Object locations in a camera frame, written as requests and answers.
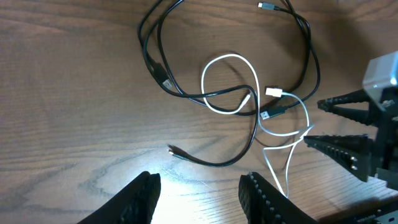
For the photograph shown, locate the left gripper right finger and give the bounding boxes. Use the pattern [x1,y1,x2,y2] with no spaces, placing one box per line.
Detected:
[238,172,318,224]

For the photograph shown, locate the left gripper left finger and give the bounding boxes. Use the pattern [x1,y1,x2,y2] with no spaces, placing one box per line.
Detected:
[78,171,161,224]

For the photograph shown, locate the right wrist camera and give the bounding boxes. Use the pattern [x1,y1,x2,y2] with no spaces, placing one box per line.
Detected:
[362,51,397,111]

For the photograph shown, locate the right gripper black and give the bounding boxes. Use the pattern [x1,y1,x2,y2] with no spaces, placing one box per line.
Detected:
[303,86,398,191]

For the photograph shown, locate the black usb cable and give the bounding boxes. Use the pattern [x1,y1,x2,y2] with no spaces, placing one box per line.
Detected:
[137,0,321,121]
[157,0,261,168]

